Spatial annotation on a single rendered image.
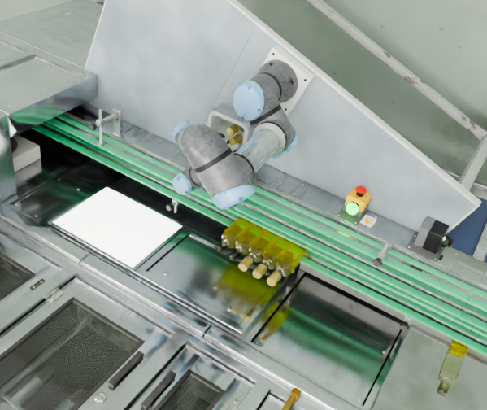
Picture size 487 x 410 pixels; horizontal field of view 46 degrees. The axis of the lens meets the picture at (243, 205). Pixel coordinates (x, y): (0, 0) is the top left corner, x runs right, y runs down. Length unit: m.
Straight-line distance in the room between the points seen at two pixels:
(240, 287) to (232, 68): 0.81
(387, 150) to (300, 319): 0.67
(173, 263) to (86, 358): 0.48
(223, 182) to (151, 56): 1.01
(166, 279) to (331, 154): 0.75
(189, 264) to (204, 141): 0.77
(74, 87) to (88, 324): 1.04
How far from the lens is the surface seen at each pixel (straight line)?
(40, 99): 2.47
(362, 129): 2.05
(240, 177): 1.55
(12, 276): 2.24
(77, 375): 1.93
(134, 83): 2.54
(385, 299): 2.12
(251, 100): 1.88
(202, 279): 2.15
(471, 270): 2.09
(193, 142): 1.55
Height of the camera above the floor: 2.51
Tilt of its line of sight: 46 degrees down
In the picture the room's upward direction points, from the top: 132 degrees counter-clockwise
